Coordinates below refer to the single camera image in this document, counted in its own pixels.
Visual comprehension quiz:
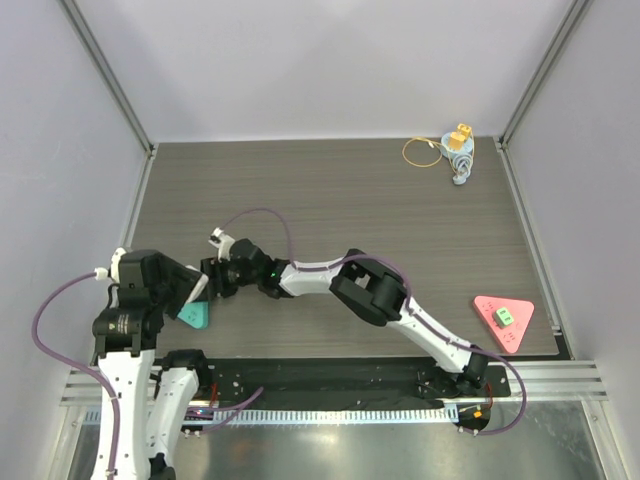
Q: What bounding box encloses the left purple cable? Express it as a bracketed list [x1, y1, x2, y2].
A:
[32, 272, 264, 480]

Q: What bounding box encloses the yellow thin cable loop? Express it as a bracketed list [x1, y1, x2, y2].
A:
[403, 136, 446, 168]

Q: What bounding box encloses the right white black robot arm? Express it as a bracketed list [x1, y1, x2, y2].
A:
[200, 238, 489, 396]

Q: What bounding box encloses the aluminium frame rail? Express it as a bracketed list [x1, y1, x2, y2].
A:
[514, 360, 608, 402]

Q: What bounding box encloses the purple cable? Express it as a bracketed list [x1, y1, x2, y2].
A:
[32, 272, 264, 480]
[222, 208, 529, 435]

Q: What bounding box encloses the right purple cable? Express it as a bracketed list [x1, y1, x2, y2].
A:
[222, 208, 529, 435]

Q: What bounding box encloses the white cube plug adapter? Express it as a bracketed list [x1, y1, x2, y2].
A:
[185, 265, 209, 304]

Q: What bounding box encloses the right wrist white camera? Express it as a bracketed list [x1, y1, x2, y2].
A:
[208, 228, 236, 260]

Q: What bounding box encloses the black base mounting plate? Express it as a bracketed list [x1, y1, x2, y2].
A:
[196, 357, 511, 403]

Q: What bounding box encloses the teal triangular power socket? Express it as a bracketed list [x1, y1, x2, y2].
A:
[177, 301, 209, 330]

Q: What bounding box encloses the slotted cable duct strip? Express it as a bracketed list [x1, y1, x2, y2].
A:
[84, 407, 459, 427]

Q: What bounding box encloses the yellow connector block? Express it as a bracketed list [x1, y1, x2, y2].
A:
[447, 123, 472, 150]

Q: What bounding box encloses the pink triangular power socket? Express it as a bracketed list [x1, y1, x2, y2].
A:
[472, 295, 535, 354]

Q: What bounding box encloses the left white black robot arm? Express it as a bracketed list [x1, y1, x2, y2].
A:
[92, 248, 212, 479]

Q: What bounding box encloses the green cube plug adapter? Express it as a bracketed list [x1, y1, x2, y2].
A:
[493, 307, 514, 329]

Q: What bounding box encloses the light blue cable holder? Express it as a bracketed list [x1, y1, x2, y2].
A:
[440, 132, 475, 186]

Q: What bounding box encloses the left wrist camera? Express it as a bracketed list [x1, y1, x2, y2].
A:
[94, 247, 130, 283]

